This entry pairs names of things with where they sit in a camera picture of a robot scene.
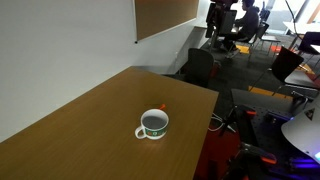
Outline grey chair with metal legs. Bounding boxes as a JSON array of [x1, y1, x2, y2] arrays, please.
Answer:
[[248, 22, 271, 56]]

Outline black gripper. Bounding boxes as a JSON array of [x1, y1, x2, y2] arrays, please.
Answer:
[[205, 0, 238, 38]]

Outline black office chair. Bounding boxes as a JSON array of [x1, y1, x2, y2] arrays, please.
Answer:
[[184, 47, 216, 89]]

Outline white cable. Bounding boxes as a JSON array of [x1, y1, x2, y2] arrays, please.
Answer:
[[207, 112, 236, 133]]

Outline black perforated mounting table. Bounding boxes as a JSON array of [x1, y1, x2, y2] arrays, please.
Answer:
[[231, 88, 320, 180]]

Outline black chair with angled backrest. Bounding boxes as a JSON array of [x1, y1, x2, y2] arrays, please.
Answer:
[[270, 46, 305, 85]]

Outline seated person in dark hoodie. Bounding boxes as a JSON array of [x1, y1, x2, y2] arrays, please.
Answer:
[[221, 0, 261, 60]]

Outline brown cork board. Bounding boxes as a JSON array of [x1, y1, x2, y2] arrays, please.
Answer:
[[134, 0, 200, 43]]

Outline white mug with green print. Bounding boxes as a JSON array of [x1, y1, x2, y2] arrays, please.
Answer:
[[134, 108, 170, 141]]

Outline black clamp with orange handle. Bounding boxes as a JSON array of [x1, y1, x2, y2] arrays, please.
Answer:
[[229, 142, 278, 180], [219, 104, 258, 138]]

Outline orange marker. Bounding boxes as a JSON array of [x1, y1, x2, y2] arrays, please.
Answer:
[[146, 103, 167, 111]]

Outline white table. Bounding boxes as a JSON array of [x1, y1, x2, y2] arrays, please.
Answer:
[[282, 20, 320, 36]]

